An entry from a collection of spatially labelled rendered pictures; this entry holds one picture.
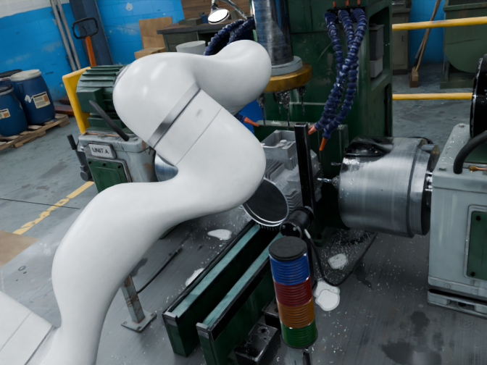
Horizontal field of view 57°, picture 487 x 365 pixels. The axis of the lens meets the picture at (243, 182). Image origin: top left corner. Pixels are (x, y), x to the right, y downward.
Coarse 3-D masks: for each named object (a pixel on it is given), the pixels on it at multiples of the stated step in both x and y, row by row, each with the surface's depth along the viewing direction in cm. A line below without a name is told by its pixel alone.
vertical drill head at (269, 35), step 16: (256, 0) 112; (272, 0) 110; (256, 16) 114; (272, 16) 112; (288, 16) 115; (272, 32) 114; (288, 32) 116; (272, 48) 116; (288, 48) 117; (272, 64) 118; (288, 64) 116; (304, 64) 123; (272, 80) 115; (288, 80) 115; (304, 80) 117; (288, 96) 119
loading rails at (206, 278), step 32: (320, 224) 143; (224, 256) 121; (256, 256) 131; (192, 288) 111; (224, 288) 118; (256, 288) 111; (192, 320) 108; (224, 320) 101; (256, 320) 113; (224, 352) 102
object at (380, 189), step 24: (360, 144) 113; (384, 144) 110; (408, 144) 108; (432, 144) 110; (360, 168) 109; (384, 168) 106; (408, 168) 103; (432, 168) 109; (336, 192) 113; (360, 192) 108; (384, 192) 105; (408, 192) 103; (360, 216) 111; (384, 216) 107; (408, 216) 105
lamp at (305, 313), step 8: (280, 304) 73; (304, 304) 72; (312, 304) 74; (280, 312) 74; (288, 312) 73; (296, 312) 72; (304, 312) 73; (312, 312) 75; (280, 320) 76; (288, 320) 74; (296, 320) 73; (304, 320) 73
